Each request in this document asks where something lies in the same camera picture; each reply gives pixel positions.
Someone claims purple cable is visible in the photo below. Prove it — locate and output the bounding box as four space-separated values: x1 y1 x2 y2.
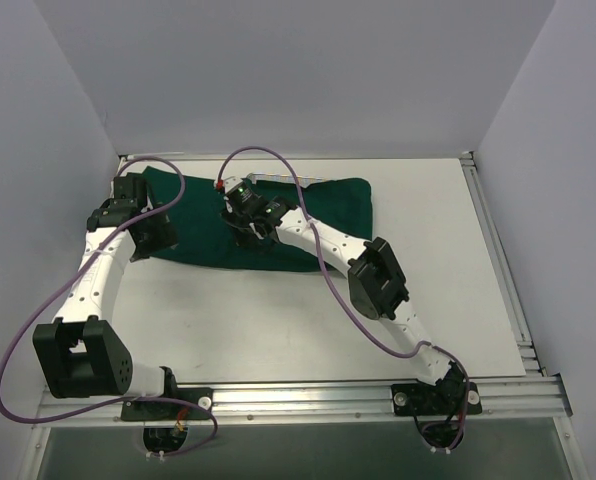
0 157 219 456
216 146 472 451

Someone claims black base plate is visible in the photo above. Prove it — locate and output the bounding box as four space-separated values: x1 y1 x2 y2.
120 387 214 422
390 380 465 418

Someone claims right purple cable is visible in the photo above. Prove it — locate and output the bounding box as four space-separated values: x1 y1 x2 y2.
216 146 472 451

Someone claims front aluminium rail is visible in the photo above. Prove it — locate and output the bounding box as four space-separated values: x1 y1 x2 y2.
31 372 574 429

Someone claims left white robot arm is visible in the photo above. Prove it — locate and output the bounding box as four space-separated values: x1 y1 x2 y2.
32 198 180 419

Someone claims dark green surgical cloth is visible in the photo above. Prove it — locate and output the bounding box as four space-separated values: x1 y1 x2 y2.
155 176 373 272

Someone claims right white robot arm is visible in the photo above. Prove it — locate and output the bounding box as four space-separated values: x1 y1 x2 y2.
221 194 469 413

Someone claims back aluminium rail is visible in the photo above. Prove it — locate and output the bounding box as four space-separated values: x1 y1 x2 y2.
119 151 475 162

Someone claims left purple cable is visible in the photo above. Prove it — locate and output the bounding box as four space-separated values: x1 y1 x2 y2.
0 157 219 456

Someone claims surgical kit tray edge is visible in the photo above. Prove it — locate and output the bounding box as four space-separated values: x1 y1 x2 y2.
246 173 327 188

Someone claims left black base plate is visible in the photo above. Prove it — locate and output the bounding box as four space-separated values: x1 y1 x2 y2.
120 387 214 422

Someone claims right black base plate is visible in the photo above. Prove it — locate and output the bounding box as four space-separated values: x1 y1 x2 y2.
390 380 465 418

